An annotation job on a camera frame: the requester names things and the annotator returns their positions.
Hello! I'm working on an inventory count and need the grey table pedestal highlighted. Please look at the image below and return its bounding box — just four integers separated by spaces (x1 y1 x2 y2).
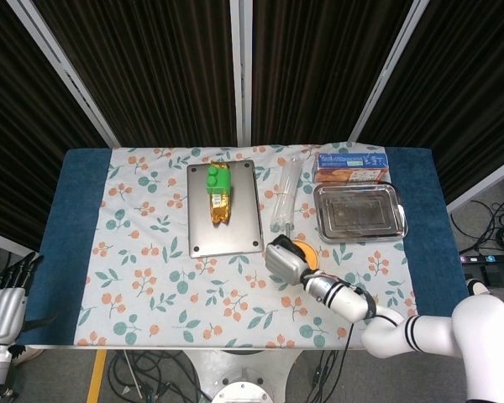
183 348 304 403

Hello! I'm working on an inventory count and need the stainless steel tray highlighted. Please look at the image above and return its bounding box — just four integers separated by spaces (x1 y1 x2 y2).
312 183 408 243

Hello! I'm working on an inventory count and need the blue orange biscuit box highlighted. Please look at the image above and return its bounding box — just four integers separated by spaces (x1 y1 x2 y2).
314 151 391 186

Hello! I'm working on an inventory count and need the dark ribbed partition panel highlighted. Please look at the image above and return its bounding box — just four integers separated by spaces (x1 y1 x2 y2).
33 0 239 148
0 0 110 249
359 0 504 202
251 0 412 146

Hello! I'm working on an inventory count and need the blue table cover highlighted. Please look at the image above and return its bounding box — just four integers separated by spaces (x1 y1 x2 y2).
15 146 480 348

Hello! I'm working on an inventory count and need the white partition post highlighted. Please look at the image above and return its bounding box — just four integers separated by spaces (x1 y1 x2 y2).
347 0 430 143
444 153 504 213
229 0 253 147
0 228 34 255
6 0 119 149

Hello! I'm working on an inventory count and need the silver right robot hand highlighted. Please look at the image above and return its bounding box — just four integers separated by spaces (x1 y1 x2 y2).
264 234 312 286

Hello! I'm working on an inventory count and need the gold foil packet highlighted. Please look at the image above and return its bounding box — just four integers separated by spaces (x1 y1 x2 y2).
209 159 233 228

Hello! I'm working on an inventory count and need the grey closed laptop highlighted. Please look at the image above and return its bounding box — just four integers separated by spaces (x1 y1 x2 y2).
186 159 265 259

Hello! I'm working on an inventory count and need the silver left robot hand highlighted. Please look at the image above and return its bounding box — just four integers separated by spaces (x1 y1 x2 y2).
0 254 58 344

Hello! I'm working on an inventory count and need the floral tablecloth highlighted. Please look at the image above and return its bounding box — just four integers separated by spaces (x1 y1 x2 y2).
73 142 425 349

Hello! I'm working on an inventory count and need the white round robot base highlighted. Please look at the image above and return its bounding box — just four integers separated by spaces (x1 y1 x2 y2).
212 379 274 403

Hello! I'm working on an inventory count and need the black floor cable tangle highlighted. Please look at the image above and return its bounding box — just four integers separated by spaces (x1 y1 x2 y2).
108 350 213 403

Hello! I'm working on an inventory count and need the bundle of clear tubes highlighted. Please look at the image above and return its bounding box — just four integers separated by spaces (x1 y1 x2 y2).
270 157 303 233

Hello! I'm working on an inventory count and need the black white sneaker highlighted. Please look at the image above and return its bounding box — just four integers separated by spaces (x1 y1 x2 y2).
465 279 493 296

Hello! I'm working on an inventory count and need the yellow floor tape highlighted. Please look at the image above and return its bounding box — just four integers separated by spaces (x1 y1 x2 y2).
87 350 109 403

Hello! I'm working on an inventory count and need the black power strip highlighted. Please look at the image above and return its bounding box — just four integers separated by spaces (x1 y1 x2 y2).
459 251 504 266

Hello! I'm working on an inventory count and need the green toy block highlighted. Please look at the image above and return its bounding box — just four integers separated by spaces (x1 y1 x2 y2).
205 162 233 196

